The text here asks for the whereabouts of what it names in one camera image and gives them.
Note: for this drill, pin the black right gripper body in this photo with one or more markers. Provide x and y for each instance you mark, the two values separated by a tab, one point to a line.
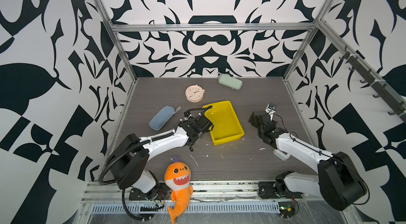
254	123

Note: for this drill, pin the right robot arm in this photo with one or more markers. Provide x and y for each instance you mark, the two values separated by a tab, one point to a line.
336	179

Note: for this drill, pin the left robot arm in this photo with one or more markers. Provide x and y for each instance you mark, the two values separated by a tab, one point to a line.
126	165

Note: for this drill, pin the yellow plastic bin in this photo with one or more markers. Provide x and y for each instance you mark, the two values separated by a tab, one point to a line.
227	127

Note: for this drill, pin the orange shark plush toy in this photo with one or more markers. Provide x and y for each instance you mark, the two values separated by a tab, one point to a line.
177	179

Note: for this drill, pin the blue glasses case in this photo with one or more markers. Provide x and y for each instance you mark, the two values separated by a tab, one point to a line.
162	117

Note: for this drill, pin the green glasses case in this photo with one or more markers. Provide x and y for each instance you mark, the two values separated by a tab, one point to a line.
229	81

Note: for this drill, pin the small green circuit board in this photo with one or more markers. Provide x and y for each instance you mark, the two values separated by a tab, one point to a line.
288	209

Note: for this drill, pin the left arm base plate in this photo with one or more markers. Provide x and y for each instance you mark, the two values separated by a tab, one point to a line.
159	192

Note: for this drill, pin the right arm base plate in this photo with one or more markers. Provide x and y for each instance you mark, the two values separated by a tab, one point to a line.
276	190

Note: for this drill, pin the white slotted cable duct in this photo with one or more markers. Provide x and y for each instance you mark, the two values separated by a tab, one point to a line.
194	207

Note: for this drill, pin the black wall hook rack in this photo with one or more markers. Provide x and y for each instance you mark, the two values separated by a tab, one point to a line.
383	90

